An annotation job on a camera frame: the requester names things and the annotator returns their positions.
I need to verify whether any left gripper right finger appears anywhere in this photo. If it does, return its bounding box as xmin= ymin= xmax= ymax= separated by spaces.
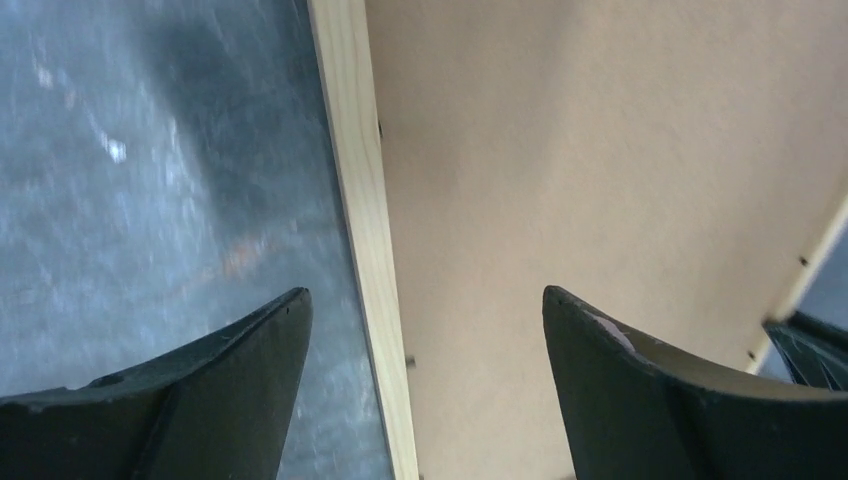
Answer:
xmin=542 ymin=286 xmax=847 ymax=479

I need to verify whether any brown backing board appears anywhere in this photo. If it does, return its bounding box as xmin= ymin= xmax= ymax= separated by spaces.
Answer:
xmin=364 ymin=0 xmax=848 ymax=480

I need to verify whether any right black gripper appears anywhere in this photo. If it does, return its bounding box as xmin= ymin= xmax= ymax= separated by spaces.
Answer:
xmin=763 ymin=312 xmax=847 ymax=391

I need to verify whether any wooden picture frame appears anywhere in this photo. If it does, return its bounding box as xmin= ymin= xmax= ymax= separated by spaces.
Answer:
xmin=305 ymin=0 xmax=848 ymax=480

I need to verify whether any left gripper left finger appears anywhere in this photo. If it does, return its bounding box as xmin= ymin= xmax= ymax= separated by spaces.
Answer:
xmin=1 ymin=288 xmax=313 ymax=479

